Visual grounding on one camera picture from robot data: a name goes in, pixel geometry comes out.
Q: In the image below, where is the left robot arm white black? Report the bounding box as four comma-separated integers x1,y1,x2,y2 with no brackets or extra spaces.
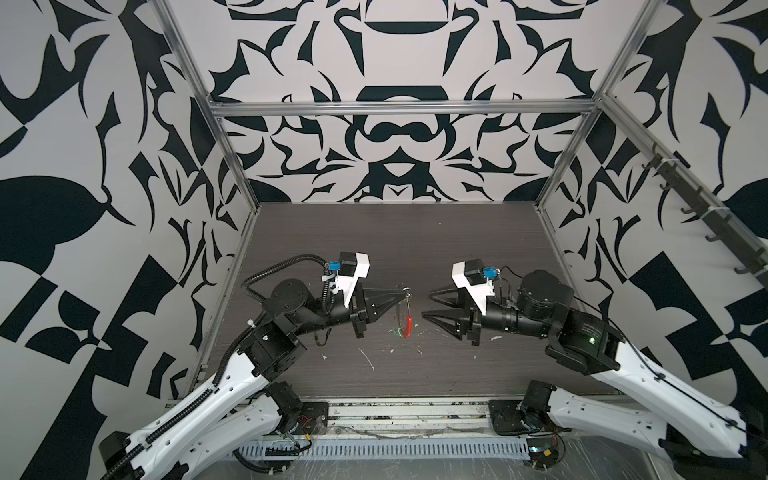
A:
99,279,410,479

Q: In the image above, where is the large metal keyring red handle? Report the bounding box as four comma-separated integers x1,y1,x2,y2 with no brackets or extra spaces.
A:
395,286,413,339

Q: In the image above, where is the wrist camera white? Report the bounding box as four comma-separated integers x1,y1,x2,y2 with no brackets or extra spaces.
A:
322,251,370,307
451,259,499,315

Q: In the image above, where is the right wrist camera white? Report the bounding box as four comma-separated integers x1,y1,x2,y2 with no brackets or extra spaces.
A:
451,259,499,315

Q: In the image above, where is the aluminium front rail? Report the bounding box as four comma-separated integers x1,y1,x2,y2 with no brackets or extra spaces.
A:
324,397,491,437

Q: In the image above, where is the white slotted cable duct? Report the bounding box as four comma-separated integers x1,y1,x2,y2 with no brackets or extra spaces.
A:
239,437,530,461

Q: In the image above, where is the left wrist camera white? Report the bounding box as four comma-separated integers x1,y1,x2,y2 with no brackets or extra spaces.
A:
322,251,370,307

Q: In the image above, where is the black wall hook rail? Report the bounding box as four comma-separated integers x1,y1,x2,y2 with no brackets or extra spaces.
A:
643,144,767,286

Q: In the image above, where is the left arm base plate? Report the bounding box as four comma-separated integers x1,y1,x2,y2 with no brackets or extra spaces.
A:
287,401,330,436

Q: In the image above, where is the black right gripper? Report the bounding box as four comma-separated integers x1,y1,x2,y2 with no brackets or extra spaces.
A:
427,278,556,346

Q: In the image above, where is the black corrugated cable conduit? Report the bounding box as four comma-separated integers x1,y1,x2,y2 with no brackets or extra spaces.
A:
241,253,328,301

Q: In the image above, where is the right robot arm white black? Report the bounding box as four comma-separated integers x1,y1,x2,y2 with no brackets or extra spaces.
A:
421,261,767,479

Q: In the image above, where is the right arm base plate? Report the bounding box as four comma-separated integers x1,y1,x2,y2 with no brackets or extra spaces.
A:
488,400,553,436

